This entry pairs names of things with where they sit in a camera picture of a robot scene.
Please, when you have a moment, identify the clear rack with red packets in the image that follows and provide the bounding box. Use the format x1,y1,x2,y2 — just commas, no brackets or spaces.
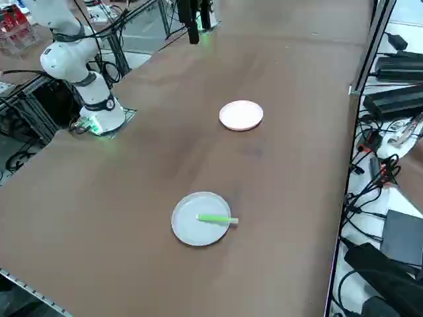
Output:
0,8,38,53

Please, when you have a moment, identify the small black power adapter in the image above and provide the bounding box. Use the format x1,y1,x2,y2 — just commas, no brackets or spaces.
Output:
385,32,409,51

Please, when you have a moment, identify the large black device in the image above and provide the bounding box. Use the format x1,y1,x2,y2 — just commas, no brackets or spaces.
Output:
342,242,423,317

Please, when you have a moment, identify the black ribbed power brick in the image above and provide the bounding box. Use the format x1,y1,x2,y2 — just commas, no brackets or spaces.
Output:
362,84,423,119

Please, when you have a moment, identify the green marker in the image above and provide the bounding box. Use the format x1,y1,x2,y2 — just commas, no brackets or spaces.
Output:
196,213,239,228

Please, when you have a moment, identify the blue plate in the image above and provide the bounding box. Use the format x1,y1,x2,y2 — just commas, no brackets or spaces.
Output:
171,190,232,248

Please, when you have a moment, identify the aluminium frame post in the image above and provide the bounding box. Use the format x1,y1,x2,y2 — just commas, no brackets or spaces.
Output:
350,0,397,95

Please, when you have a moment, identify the black long power brick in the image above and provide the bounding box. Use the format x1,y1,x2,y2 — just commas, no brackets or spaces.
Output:
374,55,423,81

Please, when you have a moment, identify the dark grey flat box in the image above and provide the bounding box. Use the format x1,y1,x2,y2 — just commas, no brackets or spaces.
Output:
379,209,423,269

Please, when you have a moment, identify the red black plug adapter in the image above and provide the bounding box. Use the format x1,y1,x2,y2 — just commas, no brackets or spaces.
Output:
360,130,381,153

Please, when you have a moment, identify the black equipment box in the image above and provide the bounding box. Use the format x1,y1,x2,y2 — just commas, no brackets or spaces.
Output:
32,79,83,129

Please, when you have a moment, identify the white plate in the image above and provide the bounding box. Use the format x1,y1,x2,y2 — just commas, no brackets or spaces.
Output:
219,100,264,131

